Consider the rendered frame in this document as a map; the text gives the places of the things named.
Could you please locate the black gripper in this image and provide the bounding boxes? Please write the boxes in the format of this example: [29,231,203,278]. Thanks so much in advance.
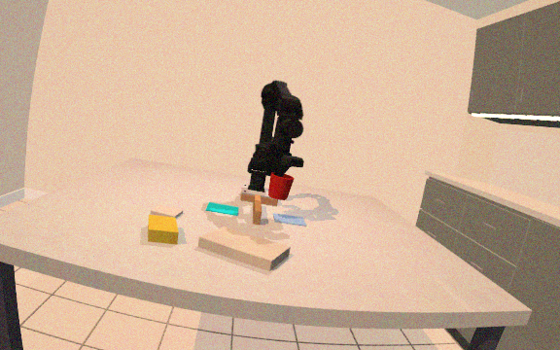
[265,133,304,177]

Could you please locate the brown flat bar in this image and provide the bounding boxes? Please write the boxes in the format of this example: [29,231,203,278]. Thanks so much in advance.
[253,194,262,225]

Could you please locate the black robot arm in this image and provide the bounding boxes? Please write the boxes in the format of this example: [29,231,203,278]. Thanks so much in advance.
[247,81,304,193]

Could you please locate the red cup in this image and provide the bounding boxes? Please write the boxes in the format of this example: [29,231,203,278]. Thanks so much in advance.
[268,172,294,200]

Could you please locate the yellow cube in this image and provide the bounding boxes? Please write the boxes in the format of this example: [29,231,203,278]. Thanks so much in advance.
[148,215,179,245]

